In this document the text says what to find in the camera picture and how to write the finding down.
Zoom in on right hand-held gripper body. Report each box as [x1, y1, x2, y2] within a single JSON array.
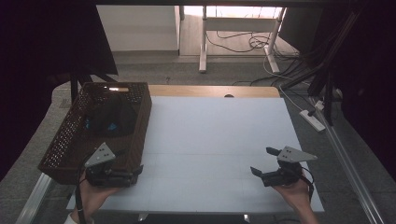
[[261, 146, 318, 188]]

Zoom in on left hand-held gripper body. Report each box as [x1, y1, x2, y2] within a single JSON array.
[[84, 142, 138, 189]]

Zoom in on brown perforated plastic basket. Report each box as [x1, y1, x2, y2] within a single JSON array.
[[37, 81, 153, 186]]

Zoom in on dark cloth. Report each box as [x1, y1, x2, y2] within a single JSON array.
[[85, 92, 138, 138]]

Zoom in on person's right hand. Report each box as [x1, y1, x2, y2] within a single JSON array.
[[272, 177, 313, 214]]

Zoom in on person's left hand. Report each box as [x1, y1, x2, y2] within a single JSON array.
[[74, 174, 123, 220]]

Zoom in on white power strip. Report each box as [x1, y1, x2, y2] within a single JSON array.
[[299, 109, 327, 133]]

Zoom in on white table mat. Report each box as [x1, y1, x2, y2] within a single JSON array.
[[65, 95, 325, 215]]

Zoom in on black stand legs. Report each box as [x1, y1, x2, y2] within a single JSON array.
[[69, 70, 120, 105]]

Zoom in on black metal stand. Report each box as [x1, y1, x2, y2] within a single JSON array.
[[279, 6, 367, 127]]

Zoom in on white cabinet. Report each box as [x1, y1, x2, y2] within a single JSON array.
[[96, 5, 182, 52]]

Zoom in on dark curtain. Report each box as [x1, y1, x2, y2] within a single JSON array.
[[0, 0, 120, 181]]

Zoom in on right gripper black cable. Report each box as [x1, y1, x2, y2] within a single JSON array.
[[299, 167, 316, 201]]

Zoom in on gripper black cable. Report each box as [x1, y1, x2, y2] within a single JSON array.
[[299, 167, 316, 201], [74, 157, 89, 224]]

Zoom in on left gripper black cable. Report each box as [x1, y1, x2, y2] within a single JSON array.
[[74, 157, 89, 224]]

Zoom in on aluminium rail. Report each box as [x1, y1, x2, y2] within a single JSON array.
[[309, 97, 387, 224], [14, 172, 54, 224]]

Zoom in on black floor cables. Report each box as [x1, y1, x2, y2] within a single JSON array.
[[205, 30, 312, 88]]

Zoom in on white desk frame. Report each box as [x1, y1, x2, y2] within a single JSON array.
[[198, 5, 287, 75]]

